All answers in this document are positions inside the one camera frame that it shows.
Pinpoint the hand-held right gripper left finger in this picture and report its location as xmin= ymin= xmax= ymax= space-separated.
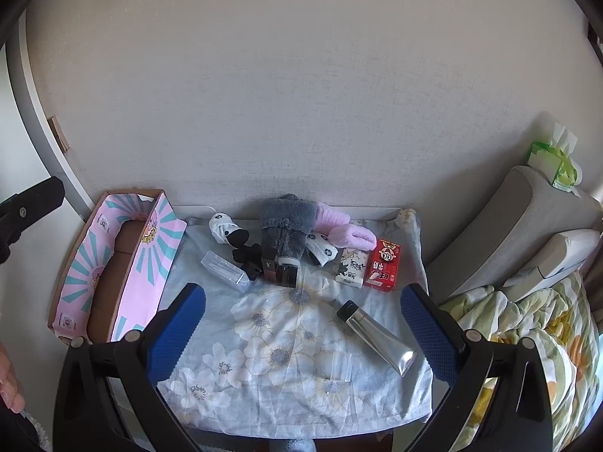
xmin=53 ymin=283 xmax=207 ymax=452

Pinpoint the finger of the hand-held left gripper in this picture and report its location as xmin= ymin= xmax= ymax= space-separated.
xmin=0 ymin=176 xmax=65 ymax=264

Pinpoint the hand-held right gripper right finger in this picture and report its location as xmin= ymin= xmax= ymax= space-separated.
xmin=400 ymin=283 xmax=553 ymax=452

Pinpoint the silver tube with black cap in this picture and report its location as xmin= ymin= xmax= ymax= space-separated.
xmin=335 ymin=300 xmax=418 ymax=377

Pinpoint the clear plastic box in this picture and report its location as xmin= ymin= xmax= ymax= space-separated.
xmin=200 ymin=250 xmax=250 ymax=290

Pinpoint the cardboard box with pink lining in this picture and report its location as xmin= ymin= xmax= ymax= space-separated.
xmin=47 ymin=188 xmax=189 ymax=344

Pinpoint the red carton box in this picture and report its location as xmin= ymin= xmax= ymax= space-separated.
xmin=364 ymin=238 xmax=401 ymax=293

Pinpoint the small clear plastic container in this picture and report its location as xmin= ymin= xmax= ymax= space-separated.
xmin=330 ymin=352 xmax=353 ymax=382

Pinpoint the white sock with black print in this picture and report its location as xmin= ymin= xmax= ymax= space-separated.
xmin=304 ymin=233 xmax=339 ymax=267
xmin=208 ymin=213 xmax=250 ymax=248

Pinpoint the pink fuzzy sock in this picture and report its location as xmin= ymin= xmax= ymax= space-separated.
xmin=323 ymin=223 xmax=378 ymax=251
xmin=315 ymin=202 xmax=352 ymax=234

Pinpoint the grey fuzzy sock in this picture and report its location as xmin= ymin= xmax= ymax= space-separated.
xmin=259 ymin=193 xmax=317 ymax=264

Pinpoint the person's left forearm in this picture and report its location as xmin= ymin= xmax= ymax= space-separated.
xmin=21 ymin=407 xmax=54 ymax=452

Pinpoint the person's left hand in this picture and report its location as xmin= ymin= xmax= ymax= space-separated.
xmin=0 ymin=339 xmax=26 ymax=415

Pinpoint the floral green yellow blanket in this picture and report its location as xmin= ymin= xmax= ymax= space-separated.
xmin=438 ymin=270 xmax=603 ymax=452

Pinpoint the white printed tissue pack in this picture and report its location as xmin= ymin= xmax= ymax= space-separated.
xmin=334 ymin=247 xmax=373 ymax=289

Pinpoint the grey pillow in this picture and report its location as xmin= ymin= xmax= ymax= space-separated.
xmin=426 ymin=165 xmax=603 ymax=304

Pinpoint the floral blue cloth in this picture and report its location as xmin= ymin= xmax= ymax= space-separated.
xmin=155 ymin=207 xmax=434 ymax=430

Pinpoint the dark jar with white lid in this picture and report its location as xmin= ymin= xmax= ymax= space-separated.
xmin=264 ymin=254 xmax=302 ymax=288

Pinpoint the white pillow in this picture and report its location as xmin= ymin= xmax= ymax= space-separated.
xmin=502 ymin=228 xmax=601 ymax=302

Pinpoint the green tissue pack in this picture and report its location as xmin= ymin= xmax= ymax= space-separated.
xmin=526 ymin=122 xmax=585 ymax=193

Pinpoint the white door frame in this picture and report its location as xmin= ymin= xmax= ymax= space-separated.
xmin=4 ymin=21 xmax=97 ymax=220

